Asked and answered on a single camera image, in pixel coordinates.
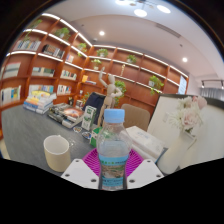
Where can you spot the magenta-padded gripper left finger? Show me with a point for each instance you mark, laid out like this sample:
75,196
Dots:
80,173

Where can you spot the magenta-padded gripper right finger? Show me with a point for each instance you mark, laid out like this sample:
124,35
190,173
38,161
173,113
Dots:
143,173

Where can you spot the clear blue-capped water bottle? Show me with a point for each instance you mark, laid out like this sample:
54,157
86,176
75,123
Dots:
114,150

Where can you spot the cream cup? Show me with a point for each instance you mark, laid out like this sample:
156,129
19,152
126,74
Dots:
57,155

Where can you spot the small snack packet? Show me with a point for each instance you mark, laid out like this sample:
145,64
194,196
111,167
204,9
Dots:
77,129
86,135

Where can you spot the green and white box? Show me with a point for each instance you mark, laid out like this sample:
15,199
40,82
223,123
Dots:
94,136

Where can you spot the upright green and white carton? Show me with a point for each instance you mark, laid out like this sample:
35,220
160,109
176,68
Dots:
88,117

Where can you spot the tan upholstered chair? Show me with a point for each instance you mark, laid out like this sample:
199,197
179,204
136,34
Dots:
136,116

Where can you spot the dark magazine stack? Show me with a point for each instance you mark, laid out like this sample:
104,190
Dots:
66,115

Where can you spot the dark chair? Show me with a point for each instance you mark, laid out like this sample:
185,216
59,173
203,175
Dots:
93,105

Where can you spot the pink and white flower bouquet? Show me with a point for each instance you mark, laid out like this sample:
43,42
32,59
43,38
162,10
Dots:
186,115

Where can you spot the colourful book stack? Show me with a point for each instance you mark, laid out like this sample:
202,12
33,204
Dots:
39,102

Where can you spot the wooden artist mannequin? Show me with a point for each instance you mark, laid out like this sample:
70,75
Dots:
110,93

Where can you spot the brown wooden shelf unit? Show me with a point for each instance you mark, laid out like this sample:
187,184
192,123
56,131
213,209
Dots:
50,76

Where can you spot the grey curtain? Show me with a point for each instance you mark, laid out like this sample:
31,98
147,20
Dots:
213,94

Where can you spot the round recessed ceiling light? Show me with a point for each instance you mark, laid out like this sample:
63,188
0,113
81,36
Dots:
184,59
101,33

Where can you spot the ceiling air vent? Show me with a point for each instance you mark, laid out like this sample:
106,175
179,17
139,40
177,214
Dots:
165,30

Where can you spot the ceiling chandelier with round lamps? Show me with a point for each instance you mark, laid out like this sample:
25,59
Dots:
141,8

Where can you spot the black ceiling track rail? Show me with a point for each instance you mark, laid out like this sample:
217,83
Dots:
213,82

